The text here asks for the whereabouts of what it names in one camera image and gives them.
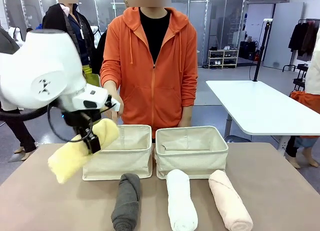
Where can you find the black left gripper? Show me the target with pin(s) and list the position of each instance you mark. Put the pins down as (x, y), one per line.
(76, 119)

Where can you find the yellow towel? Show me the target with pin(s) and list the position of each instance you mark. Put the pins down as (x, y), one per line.
(70, 156)

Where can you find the grey towel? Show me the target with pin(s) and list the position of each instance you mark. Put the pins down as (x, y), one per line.
(127, 201)

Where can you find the pink towel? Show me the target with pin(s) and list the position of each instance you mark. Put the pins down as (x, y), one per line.
(228, 201)

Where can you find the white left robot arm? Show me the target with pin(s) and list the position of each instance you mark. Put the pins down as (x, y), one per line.
(42, 66)

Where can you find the person's left forearm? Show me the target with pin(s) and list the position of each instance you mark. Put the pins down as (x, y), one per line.
(188, 91)

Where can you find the person's right forearm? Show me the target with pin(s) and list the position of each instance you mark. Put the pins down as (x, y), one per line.
(108, 73)

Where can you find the person's right hand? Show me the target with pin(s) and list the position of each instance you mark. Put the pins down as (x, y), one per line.
(112, 89)

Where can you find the person's left hand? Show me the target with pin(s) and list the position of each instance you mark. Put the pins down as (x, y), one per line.
(186, 117)

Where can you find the beige fabric basket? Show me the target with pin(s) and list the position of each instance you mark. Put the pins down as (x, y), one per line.
(125, 161)
(190, 161)

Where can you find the person in dark trousers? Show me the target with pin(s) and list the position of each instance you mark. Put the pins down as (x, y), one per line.
(21, 133)

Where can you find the person in orange hoodie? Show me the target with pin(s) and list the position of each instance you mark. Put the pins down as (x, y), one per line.
(155, 91)

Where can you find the white rolled towel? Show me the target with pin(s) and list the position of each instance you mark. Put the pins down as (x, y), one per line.
(180, 203)

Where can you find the person in black jacket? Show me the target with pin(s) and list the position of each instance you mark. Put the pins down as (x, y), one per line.
(75, 28)

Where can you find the wooden shoe rack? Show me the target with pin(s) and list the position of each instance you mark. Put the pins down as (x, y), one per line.
(222, 58)

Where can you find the white table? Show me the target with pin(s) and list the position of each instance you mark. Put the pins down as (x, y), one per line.
(262, 106)

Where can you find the black bags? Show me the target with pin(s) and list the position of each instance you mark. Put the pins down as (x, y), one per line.
(248, 49)

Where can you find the black pole stand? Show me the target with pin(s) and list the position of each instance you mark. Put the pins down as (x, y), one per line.
(261, 48)

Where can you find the black utility cart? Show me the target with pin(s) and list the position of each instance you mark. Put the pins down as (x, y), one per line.
(300, 76)

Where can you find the person in white top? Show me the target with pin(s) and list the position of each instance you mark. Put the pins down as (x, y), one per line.
(310, 91)

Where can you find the clothes rack with dark coats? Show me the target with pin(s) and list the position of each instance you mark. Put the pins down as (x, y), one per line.
(303, 38)

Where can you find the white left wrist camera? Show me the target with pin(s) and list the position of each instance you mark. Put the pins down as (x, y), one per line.
(115, 104)

